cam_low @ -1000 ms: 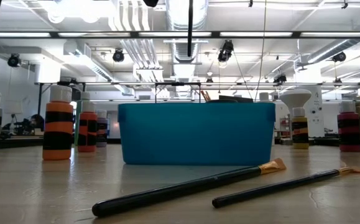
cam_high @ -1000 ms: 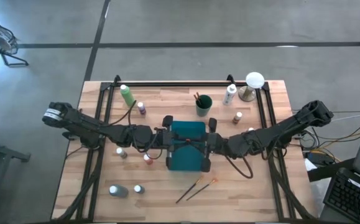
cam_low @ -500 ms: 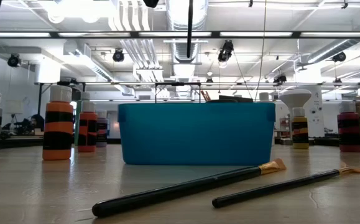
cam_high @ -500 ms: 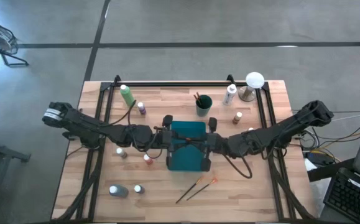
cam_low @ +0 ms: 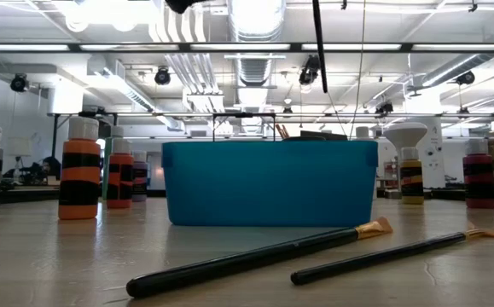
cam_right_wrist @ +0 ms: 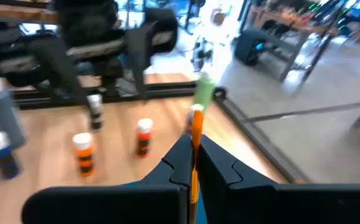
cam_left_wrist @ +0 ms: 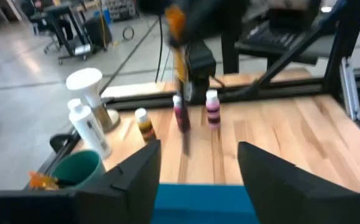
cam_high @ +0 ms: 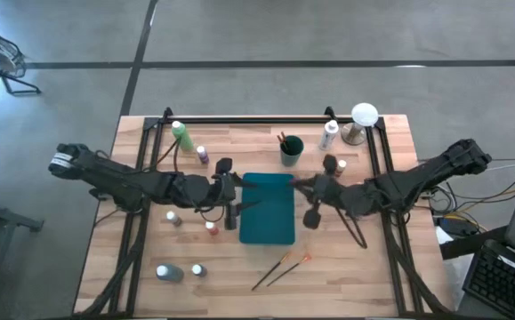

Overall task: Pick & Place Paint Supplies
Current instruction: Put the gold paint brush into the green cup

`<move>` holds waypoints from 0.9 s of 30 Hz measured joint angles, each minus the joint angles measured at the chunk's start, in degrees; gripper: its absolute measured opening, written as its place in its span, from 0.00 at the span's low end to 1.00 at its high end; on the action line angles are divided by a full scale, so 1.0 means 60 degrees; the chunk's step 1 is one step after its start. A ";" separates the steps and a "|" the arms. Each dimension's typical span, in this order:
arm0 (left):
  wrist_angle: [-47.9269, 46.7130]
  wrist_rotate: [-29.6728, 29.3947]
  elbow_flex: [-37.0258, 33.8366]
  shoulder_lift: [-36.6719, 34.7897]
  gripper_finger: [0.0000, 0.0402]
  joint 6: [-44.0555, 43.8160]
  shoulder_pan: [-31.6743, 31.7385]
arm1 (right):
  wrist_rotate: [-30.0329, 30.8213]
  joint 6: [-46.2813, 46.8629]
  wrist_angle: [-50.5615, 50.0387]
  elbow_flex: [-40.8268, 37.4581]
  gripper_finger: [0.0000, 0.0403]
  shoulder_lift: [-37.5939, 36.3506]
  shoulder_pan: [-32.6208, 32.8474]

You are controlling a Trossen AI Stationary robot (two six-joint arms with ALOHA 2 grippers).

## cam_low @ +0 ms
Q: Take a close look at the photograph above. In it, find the silver ceiling air duct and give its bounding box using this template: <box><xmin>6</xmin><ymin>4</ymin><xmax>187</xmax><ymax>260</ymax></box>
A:
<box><xmin>227</xmin><ymin>0</ymin><xmax>288</xmax><ymax>89</ymax></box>

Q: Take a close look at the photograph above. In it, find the black background rig frame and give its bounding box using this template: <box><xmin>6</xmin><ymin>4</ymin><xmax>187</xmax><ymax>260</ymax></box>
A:
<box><xmin>211</xmin><ymin>112</ymin><xmax>277</xmax><ymax>142</ymax></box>
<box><xmin>48</xmin><ymin>108</ymin><xmax>122</xmax><ymax>176</ymax></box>

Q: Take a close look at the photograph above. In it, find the blue plastic bin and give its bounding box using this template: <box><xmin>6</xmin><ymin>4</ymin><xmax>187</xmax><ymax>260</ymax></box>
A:
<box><xmin>161</xmin><ymin>140</ymin><xmax>379</xmax><ymax>227</ymax></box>

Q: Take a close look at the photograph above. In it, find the small magenta paint bottle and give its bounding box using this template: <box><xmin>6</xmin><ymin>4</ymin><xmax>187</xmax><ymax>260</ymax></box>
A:
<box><xmin>462</xmin><ymin>138</ymin><xmax>494</xmax><ymax>210</ymax></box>

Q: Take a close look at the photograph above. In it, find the small purple paint bottle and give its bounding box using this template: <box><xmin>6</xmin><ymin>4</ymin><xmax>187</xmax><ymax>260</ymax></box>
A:
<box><xmin>131</xmin><ymin>150</ymin><xmax>149</xmax><ymax>203</ymax></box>

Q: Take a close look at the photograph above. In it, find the small orange paint bottle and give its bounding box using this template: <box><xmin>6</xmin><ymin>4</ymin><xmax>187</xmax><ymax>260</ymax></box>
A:
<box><xmin>57</xmin><ymin>116</ymin><xmax>102</xmax><ymax>221</ymax></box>

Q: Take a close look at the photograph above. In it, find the white mushroom-shaped lamp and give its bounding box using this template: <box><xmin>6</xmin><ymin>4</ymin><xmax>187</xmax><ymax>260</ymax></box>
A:
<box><xmin>382</xmin><ymin>122</ymin><xmax>428</xmax><ymax>151</ymax></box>

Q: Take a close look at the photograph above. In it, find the person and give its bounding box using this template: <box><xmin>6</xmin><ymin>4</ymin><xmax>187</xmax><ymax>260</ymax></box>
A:
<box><xmin>37</xmin><ymin>155</ymin><xmax>63</xmax><ymax>184</ymax></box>

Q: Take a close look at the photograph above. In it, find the thick black paintbrush gold ferrule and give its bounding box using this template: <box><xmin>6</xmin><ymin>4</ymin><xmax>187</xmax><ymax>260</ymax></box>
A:
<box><xmin>125</xmin><ymin>216</ymin><xmax>395</xmax><ymax>299</ymax></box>

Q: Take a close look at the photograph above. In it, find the small ochre paint bottle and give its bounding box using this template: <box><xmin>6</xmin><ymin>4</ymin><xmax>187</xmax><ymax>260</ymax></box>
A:
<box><xmin>399</xmin><ymin>147</ymin><xmax>425</xmax><ymax>206</ymax></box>

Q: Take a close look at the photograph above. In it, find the small red paint bottle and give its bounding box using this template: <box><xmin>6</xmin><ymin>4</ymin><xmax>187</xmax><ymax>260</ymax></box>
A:
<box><xmin>106</xmin><ymin>138</ymin><xmax>136</xmax><ymax>210</ymax></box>

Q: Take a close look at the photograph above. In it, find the dark background monitor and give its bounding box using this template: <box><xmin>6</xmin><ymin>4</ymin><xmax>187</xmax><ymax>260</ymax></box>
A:
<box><xmin>300</xmin><ymin>130</ymin><xmax>349</xmax><ymax>142</ymax></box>

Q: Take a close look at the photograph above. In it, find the white table lamp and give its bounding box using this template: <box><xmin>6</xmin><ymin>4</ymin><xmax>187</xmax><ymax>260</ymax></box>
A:
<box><xmin>7</xmin><ymin>136</ymin><xmax>33</xmax><ymax>182</ymax></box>

